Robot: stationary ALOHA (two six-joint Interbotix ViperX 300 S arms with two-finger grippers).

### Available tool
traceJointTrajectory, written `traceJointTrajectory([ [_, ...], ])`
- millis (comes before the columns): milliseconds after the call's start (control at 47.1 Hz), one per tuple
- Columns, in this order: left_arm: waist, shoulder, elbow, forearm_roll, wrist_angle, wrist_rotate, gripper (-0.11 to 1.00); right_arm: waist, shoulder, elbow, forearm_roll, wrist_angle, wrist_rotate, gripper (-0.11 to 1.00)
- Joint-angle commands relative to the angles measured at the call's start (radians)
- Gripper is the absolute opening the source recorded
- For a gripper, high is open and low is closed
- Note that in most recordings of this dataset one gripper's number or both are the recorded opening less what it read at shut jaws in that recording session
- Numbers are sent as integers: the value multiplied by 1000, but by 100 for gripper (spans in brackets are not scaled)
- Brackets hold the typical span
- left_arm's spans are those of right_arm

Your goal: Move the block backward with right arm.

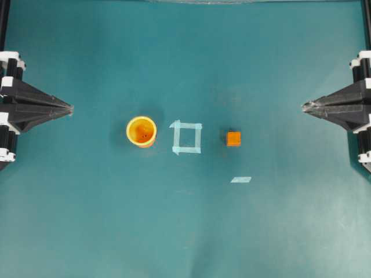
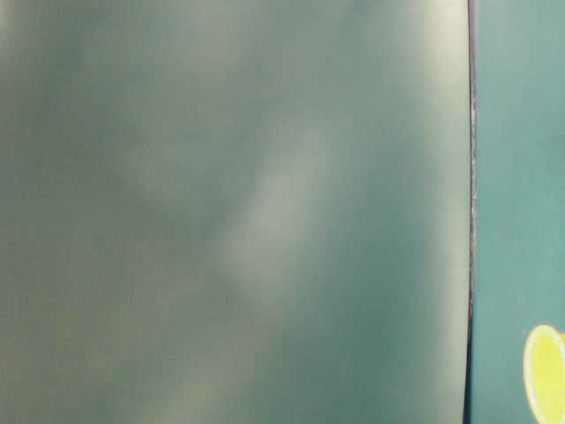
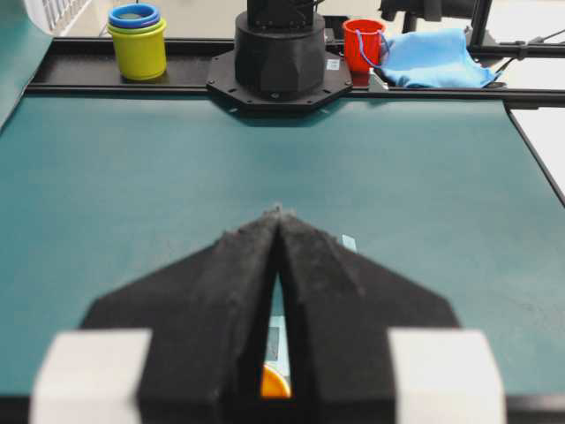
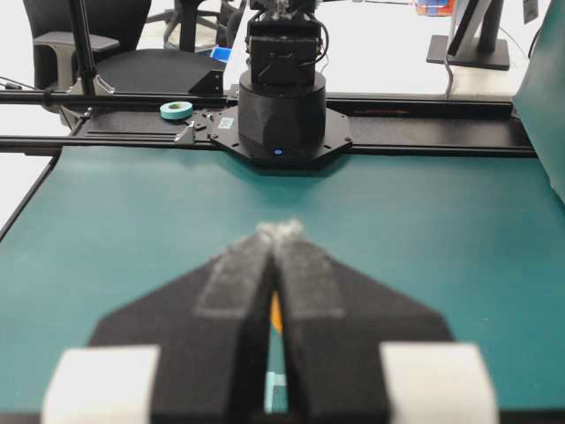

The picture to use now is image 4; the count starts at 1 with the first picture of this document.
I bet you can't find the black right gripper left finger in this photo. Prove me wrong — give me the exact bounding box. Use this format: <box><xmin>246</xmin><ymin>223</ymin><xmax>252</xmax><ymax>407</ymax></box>
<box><xmin>42</xmin><ymin>231</ymin><xmax>275</xmax><ymax>424</ymax></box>

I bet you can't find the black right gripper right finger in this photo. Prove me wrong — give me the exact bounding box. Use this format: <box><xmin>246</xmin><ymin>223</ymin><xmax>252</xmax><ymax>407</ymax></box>
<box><xmin>269</xmin><ymin>220</ymin><xmax>501</xmax><ymax>424</ymax></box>

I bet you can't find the orange cup block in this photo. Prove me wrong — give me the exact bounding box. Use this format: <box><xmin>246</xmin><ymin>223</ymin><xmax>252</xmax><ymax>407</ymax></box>
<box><xmin>270</xmin><ymin>291</ymin><xmax>283</xmax><ymax>334</ymax></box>

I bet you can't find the teal tape roll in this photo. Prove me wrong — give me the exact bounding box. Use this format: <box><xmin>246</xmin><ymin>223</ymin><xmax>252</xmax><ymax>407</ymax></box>
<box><xmin>160</xmin><ymin>101</ymin><xmax>193</xmax><ymax>120</ymax></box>

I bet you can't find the black tripod pole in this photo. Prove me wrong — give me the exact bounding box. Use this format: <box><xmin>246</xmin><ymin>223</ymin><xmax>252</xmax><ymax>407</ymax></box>
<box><xmin>67</xmin><ymin>0</ymin><xmax>115</xmax><ymax>96</ymax></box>

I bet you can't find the black monitor stand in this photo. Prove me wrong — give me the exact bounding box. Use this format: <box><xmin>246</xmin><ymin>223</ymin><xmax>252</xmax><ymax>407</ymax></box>
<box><xmin>426</xmin><ymin>0</ymin><xmax>509</xmax><ymax>71</ymax></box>

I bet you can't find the black office chair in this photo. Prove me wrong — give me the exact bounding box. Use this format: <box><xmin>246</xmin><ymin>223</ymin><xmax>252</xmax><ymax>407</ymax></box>
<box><xmin>23</xmin><ymin>1</ymin><xmax>226</xmax><ymax>94</ymax></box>

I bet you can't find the black aluminium rail frame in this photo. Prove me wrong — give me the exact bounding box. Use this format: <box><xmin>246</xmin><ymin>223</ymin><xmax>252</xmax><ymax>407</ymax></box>
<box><xmin>1</xmin><ymin>91</ymin><xmax>536</xmax><ymax>162</ymax></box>

